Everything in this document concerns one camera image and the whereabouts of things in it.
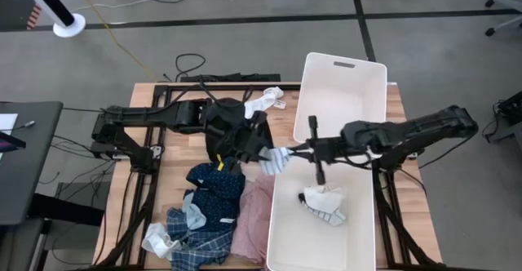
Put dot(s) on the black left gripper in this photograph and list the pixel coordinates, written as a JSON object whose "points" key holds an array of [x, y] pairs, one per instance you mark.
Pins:
{"points": [[240, 136]]}

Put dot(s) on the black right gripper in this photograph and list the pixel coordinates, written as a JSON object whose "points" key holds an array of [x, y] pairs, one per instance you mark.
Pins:
{"points": [[330, 148]]}

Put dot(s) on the white blue-striped sock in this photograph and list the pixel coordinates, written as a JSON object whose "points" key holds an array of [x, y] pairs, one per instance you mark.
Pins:
{"points": [[275, 163]]}

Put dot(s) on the white sock with grey label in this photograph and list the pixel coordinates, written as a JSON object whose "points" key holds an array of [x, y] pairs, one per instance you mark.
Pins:
{"points": [[261, 101]]}

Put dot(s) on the navy dotted shirt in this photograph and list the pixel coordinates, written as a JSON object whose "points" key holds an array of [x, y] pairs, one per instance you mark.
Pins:
{"points": [[220, 193]]}

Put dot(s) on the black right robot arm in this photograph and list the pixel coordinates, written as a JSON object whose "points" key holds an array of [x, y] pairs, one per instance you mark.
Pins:
{"points": [[428, 124]]}

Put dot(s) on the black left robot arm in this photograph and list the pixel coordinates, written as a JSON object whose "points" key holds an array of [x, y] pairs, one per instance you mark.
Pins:
{"points": [[163, 114]]}

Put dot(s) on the white plastic storage bin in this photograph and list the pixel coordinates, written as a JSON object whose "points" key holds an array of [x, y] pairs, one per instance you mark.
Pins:
{"points": [[338, 99], [310, 242]]}

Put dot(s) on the black power strip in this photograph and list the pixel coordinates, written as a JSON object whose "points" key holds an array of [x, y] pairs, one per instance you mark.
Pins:
{"points": [[244, 77]]}

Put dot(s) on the black equipment box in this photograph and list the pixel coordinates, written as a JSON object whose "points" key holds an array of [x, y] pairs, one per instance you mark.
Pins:
{"points": [[511, 107]]}

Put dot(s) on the white tower fan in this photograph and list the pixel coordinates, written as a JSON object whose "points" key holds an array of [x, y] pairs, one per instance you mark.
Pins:
{"points": [[67, 24]]}

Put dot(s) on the black desk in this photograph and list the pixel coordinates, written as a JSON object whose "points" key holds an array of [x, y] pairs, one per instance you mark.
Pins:
{"points": [[28, 173]]}

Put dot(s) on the office chair base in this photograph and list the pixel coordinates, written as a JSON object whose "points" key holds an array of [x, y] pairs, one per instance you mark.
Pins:
{"points": [[503, 5]]}

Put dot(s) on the black tablet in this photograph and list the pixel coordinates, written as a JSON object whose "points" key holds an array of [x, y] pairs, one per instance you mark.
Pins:
{"points": [[10, 142]]}

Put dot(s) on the white paper sheet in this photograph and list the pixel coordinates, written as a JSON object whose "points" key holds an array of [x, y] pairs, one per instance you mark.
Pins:
{"points": [[7, 123]]}

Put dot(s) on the hazard striped floor mat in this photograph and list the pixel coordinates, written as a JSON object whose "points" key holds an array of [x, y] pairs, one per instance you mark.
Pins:
{"points": [[16, 5]]}

